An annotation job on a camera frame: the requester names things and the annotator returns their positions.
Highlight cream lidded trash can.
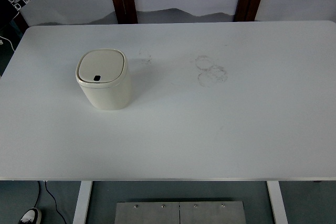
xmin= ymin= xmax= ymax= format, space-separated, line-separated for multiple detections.
xmin=76 ymin=48 xmax=132 ymax=110

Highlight black and white sneaker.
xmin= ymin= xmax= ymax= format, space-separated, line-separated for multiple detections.
xmin=18 ymin=208 xmax=41 ymax=224

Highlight left white table leg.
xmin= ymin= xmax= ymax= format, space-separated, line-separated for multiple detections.
xmin=72 ymin=181 xmax=93 ymax=224

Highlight white table leg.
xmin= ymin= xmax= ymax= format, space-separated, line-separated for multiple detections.
xmin=72 ymin=181 xmax=93 ymax=224
xmin=267 ymin=181 xmax=288 ymax=224

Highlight right white table leg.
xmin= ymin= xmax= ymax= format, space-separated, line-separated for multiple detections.
xmin=267 ymin=181 xmax=288 ymax=224

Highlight white cable at left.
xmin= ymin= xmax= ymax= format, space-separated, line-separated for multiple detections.
xmin=0 ymin=35 xmax=15 ymax=51

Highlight black floor cable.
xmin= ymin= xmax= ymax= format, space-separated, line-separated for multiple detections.
xmin=31 ymin=180 xmax=68 ymax=224

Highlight grey metal base plate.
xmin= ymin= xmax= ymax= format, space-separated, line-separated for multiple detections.
xmin=114 ymin=201 xmax=246 ymax=224

